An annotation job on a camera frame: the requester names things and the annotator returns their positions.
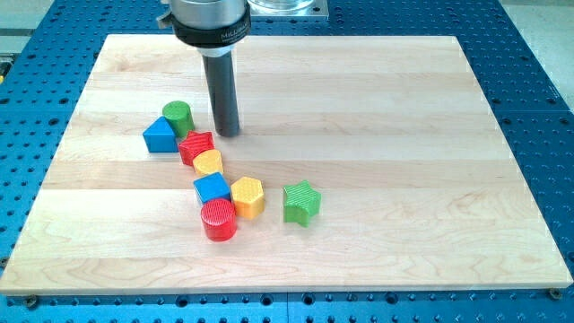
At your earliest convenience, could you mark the green cylinder block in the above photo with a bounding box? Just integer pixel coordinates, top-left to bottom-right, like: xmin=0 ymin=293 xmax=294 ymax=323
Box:
xmin=162 ymin=100 xmax=195 ymax=138

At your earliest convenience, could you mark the blue triangle block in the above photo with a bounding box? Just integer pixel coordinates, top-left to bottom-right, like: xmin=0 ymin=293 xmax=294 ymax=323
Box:
xmin=143 ymin=117 xmax=178 ymax=153

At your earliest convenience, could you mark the light wooden board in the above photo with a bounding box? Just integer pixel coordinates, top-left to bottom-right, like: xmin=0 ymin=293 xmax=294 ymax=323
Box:
xmin=1 ymin=34 xmax=572 ymax=295

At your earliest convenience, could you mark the yellow hexagon block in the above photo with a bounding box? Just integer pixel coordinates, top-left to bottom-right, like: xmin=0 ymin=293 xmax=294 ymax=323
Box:
xmin=230 ymin=177 xmax=265 ymax=220

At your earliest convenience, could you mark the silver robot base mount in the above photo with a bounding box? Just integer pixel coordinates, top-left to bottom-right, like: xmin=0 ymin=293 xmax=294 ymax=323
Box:
xmin=248 ymin=0 xmax=329 ymax=21

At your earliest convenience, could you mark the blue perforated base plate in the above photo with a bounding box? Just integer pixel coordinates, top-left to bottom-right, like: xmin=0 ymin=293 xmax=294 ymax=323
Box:
xmin=1 ymin=1 xmax=573 ymax=322

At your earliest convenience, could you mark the yellow half-round block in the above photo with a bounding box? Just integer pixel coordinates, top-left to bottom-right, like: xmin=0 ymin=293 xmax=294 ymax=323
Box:
xmin=193 ymin=149 xmax=224 ymax=177

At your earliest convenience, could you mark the blue cube block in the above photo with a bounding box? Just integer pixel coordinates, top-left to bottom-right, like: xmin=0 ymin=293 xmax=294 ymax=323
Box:
xmin=193 ymin=172 xmax=231 ymax=205

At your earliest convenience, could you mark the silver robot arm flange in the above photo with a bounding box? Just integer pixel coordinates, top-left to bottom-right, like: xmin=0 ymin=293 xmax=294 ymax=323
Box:
xmin=156 ymin=0 xmax=251 ymax=58

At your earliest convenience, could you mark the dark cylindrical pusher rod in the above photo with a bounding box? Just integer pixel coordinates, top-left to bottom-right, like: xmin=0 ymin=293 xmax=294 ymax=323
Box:
xmin=203 ymin=52 xmax=240 ymax=137

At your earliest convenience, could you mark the red cylinder block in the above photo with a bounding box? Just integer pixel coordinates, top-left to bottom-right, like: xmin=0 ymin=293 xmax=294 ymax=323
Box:
xmin=201 ymin=198 xmax=237 ymax=241

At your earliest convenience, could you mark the green star block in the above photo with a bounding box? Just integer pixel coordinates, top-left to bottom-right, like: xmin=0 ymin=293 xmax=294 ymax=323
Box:
xmin=283 ymin=179 xmax=322 ymax=228

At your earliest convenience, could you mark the red star block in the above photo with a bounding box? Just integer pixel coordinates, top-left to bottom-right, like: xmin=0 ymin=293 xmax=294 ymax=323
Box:
xmin=178 ymin=131 xmax=214 ymax=166

